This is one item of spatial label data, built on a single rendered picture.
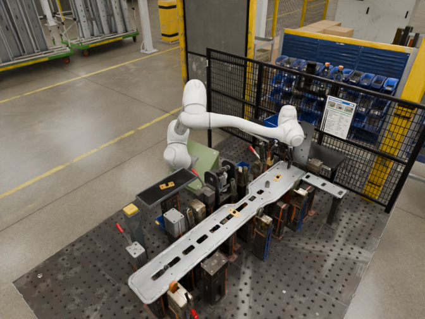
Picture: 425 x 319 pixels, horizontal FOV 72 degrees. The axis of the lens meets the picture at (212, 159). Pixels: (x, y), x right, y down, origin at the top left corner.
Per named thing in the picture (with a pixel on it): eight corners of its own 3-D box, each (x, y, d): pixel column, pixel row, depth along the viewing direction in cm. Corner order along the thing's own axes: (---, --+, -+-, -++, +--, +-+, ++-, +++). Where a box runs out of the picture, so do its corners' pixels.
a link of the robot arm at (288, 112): (275, 125, 188) (279, 135, 177) (277, 102, 178) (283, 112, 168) (291, 125, 188) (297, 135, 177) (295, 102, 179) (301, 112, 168)
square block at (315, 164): (308, 203, 228) (318, 166, 207) (299, 198, 233) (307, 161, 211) (314, 198, 233) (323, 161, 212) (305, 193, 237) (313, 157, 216)
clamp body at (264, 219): (262, 264, 185) (268, 227, 164) (246, 253, 192) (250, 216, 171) (271, 255, 190) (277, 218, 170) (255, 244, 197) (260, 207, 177)
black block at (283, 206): (280, 243, 198) (286, 212, 181) (267, 234, 204) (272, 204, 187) (287, 236, 203) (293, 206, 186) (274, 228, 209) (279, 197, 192)
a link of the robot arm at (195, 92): (165, 149, 241) (166, 125, 248) (184, 150, 246) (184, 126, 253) (184, 103, 171) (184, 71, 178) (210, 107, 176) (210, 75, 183)
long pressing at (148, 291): (150, 311, 133) (150, 309, 132) (123, 280, 145) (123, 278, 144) (307, 173, 212) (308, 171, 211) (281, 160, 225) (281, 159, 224)
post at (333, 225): (334, 230, 206) (345, 200, 190) (320, 221, 213) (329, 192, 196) (338, 225, 210) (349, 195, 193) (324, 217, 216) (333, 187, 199)
